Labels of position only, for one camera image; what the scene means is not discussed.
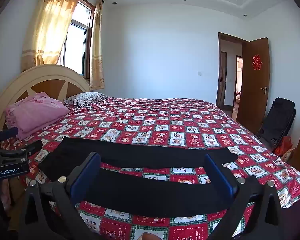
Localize pink folded blanket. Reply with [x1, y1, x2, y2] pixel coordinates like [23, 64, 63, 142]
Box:
[4, 92, 70, 140]

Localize brown door frame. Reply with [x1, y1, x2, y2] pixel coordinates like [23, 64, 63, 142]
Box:
[216, 32, 248, 113]

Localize cream and wood headboard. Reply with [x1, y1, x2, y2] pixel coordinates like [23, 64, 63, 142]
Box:
[0, 64, 92, 133]

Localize window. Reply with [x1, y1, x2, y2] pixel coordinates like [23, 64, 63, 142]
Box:
[64, 0, 95, 78]

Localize narrow yellow curtain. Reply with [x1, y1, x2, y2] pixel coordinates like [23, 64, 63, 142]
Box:
[89, 0, 105, 90]

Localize brown wooden door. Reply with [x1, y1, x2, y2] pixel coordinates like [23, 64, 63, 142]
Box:
[236, 37, 270, 135]

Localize red paper door decoration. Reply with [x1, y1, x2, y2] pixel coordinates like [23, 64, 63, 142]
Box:
[252, 54, 263, 70]

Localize wide yellow curtain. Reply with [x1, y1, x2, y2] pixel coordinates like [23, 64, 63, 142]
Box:
[21, 0, 84, 72]

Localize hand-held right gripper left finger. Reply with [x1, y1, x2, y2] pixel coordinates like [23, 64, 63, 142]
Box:
[19, 152, 102, 240]

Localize orange bag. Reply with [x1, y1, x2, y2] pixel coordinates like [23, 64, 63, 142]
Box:
[275, 136, 293, 157]

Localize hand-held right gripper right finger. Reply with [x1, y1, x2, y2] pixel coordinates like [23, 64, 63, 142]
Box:
[204, 153, 284, 240]

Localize black pants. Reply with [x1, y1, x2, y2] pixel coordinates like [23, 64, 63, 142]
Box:
[38, 136, 239, 218]

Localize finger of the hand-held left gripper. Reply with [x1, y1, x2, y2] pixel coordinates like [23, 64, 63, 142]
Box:
[0, 127, 19, 140]
[14, 140, 43, 157]

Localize striped pillow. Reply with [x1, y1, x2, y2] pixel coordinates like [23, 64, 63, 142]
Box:
[64, 92, 110, 108]

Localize red printed checkered blanket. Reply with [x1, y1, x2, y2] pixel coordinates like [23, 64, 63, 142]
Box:
[0, 97, 300, 240]

